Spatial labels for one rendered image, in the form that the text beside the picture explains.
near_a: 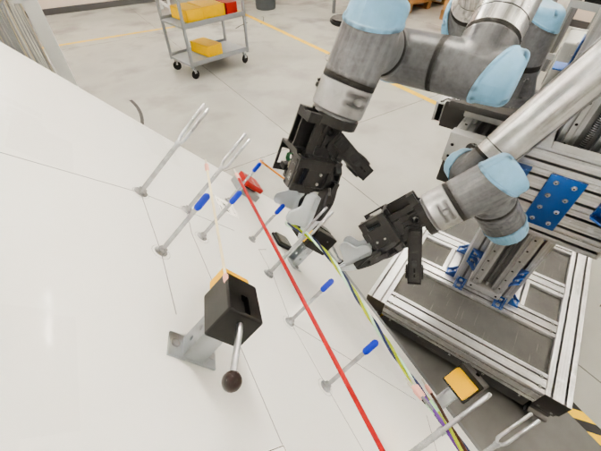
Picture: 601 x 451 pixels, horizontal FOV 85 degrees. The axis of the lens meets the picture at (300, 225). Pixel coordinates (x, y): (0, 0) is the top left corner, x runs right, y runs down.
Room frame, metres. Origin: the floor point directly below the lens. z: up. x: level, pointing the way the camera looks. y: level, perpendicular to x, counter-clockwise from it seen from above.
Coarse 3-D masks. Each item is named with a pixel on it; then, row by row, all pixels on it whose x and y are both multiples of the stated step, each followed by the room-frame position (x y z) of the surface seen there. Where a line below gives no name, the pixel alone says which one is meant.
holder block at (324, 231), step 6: (318, 228) 0.41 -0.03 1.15; (324, 228) 0.44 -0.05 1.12; (318, 234) 0.40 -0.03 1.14; (324, 234) 0.41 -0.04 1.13; (330, 234) 0.43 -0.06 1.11; (318, 240) 0.40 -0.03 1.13; (324, 240) 0.41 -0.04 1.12; (330, 240) 0.41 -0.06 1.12; (306, 246) 0.39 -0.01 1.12; (312, 246) 0.40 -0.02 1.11; (324, 246) 0.41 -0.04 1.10; (330, 246) 0.41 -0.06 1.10; (318, 252) 0.40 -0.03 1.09
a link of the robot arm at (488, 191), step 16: (496, 160) 0.44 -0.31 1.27; (512, 160) 0.43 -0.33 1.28; (464, 176) 0.44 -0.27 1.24; (480, 176) 0.42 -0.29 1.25; (496, 176) 0.41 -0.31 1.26; (512, 176) 0.41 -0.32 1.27; (448, 192) 0.43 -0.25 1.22; (464, 192) 0.41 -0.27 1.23; (480, 192) 0.41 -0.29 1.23; (496, 192) 0.40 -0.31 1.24; (512, 192) 0.40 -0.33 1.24; (464, 208) 0.40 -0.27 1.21; (480, 208) 0.40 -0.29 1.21; (496, 208) 0.40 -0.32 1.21
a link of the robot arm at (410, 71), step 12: (408, 36) 0.51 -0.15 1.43; (420, 36) 0.51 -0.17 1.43; (432, 36) 0.50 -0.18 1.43; (408, 48) 0.50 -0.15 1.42; (420, 48) 0.49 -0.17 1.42; (432, 48) 0.48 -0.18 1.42; (408, 60) 0.49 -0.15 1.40; (420, 60) 0.48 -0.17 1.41; (396, 72) 0.50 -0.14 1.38; (408, 72) 0.49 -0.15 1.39; (420, 72) 0.48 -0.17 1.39; (408, 84) 0.50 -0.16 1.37; (420, 84) 0.48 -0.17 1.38
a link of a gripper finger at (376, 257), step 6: (372, 252) 0.41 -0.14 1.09; (378, 252) 0.39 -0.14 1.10; (384, 252) 0.39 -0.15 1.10; (390, 252) 0.40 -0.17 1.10; (366, 258) 0.40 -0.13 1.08; (372, 258) 0.39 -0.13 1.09; (378, 258) 0.38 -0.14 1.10; (384, 258) 0.38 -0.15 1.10; (354, 264) 0.40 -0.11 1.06; (360, 264) 0.39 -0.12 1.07; (366, 264) 0.39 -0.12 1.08; (372, 264) 0.38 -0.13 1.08
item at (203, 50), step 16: (176, 0) 4.00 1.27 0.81; (208, 0) 4.61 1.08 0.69; (224, 0) 4.61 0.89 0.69; (160, 16) 4.33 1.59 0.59; (176, 16) 4.30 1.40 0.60; (192, 16) 4.17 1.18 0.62; (208, 16) 4.32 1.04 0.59; (224, 16) 4.39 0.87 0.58; (240, 16) 4.54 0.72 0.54; (224, 32) 4.92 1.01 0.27; (192, 48) 4.45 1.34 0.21; (208, 48) 4.24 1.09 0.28; (224, 48) 4.60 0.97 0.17; (240, 48) 4.50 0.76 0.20; (176, 64) 4.33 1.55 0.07; (192, 64) 4.00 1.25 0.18
